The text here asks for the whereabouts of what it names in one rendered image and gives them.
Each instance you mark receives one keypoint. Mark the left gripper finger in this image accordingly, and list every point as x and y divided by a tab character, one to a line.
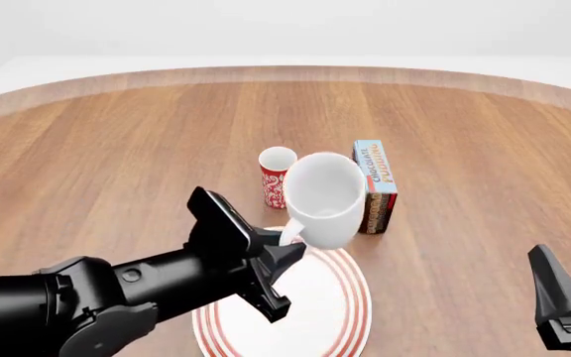
280	260
267	236

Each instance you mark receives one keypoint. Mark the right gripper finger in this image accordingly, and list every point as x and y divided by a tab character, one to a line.
558	290

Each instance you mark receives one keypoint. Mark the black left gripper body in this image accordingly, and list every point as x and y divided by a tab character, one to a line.
265	297

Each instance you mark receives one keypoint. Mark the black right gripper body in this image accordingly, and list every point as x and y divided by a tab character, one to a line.
568	334

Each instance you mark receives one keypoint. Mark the white mug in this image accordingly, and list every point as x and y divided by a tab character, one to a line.
325	201

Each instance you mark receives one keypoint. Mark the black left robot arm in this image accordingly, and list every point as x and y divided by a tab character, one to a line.
166	275

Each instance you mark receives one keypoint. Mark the red patterned mug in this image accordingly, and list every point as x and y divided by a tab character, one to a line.
273	186

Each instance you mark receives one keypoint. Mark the white plate with red rings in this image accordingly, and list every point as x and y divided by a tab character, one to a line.
325	305

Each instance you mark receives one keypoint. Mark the chocolate pudding box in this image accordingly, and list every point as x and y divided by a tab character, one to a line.
382	178

